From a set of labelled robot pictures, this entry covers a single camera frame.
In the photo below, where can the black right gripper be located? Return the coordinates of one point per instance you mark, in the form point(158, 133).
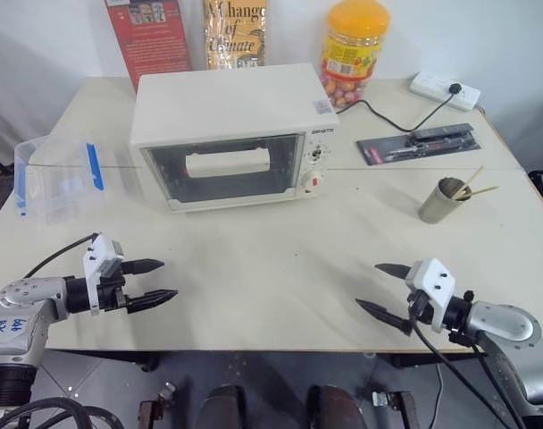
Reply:
point(422, 307)

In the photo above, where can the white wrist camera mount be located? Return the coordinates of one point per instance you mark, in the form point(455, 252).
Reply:
point(97, 257)
point(434, 279)

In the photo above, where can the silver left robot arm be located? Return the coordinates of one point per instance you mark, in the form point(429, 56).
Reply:
point(17, 322)

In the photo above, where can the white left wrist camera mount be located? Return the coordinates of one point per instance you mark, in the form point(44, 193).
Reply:
point(97, 257)

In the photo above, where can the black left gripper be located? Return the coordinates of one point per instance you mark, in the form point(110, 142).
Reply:
point(111, 292)

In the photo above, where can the red book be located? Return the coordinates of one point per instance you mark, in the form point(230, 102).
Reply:
point(151, 40)

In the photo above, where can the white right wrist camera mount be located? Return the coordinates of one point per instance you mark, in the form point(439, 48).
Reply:
point(434, 279)

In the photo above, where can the dark rounded shape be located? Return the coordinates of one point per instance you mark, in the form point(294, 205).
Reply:
point(336, 409)
point(222, 409)

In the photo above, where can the white power strip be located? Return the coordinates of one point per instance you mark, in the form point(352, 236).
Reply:
point(436, 87)

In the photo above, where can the metal cup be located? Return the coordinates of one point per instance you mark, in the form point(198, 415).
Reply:
point(439, 205)

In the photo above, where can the yellow book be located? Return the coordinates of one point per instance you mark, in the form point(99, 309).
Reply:
point(236, 36)

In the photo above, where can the white toaster oven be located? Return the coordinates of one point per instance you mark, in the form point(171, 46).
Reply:
point(227, 103)

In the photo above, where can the candy jar with orange lid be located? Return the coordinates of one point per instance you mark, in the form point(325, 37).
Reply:
point(354, 49)

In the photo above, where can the black packaged tool card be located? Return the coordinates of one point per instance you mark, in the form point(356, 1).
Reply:
point(419, 145)

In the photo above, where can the rusty table caster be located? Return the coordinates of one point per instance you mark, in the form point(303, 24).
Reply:
point(394, 404)
point(157, 409)

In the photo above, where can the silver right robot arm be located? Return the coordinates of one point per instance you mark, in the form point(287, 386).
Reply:
point(512, 335)

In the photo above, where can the clear blue-clipped plastic container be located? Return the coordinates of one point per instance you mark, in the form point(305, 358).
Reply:
point(61, 179)

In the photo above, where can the wooden stick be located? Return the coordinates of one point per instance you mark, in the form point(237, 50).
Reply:
point(472, 179)
point(483, 191)

